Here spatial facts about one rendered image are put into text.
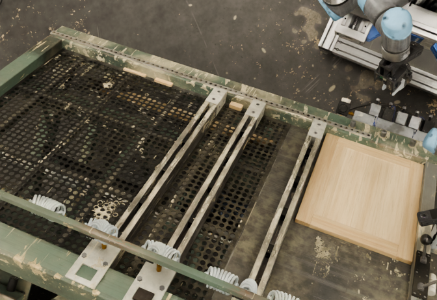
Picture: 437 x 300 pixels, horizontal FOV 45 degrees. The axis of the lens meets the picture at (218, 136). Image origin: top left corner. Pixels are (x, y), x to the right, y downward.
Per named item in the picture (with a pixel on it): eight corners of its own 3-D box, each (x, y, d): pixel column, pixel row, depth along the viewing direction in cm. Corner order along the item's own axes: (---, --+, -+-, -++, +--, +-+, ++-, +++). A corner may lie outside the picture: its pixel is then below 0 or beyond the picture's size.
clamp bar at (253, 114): (267, 116, 244) (277, 73, 229) (151, 333, 156) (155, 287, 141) (247, 109, 246) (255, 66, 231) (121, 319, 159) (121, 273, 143)
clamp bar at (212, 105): (229, 103, 248) (236, 60, 232) (95, 308, 160) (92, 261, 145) (209, 97, 250) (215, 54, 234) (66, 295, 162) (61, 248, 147)
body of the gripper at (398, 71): (372, 82, 160) (372, 58, 150) (390, 62, 161) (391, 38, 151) (394, 94, 156) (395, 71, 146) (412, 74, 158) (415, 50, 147)
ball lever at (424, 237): (429, 259, 185) (432, 232, 178) (428, 267, 183) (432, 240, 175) (417, 257, 187) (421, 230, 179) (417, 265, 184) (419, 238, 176)
